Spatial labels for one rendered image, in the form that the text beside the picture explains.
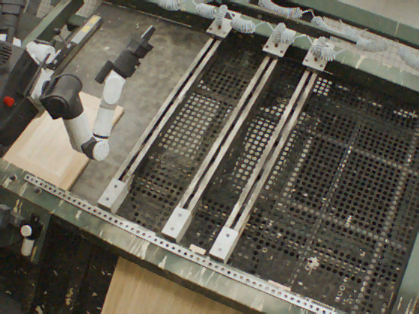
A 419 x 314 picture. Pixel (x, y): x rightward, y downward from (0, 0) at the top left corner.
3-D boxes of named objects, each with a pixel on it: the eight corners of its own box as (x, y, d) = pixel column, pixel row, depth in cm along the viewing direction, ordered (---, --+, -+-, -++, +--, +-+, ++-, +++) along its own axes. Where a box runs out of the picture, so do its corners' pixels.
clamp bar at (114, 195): (96, 208, 223) (84, 177, 203) (223, 23, 280) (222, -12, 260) (117, 218, 220) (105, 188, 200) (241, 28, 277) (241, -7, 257)
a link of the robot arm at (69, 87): (76, 123, 192) (66, 92, 183) (54, 125, 194) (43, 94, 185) (87, 104, 200) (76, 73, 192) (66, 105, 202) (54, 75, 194)
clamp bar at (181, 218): (158, 238, 215) (151, 208, 195) (275, 39, 272) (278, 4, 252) (181, 247, 212) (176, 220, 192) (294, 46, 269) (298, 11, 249)
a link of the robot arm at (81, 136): (90, 170, 206) (72, 124, 192) (70, 158, 214) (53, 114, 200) (111, 153, 212) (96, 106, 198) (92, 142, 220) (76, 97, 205)
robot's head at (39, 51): (37, 62, 197) (49, 42, 199) (19, 57, 201) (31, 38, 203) (46, 71, 203) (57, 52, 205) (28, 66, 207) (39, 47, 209)
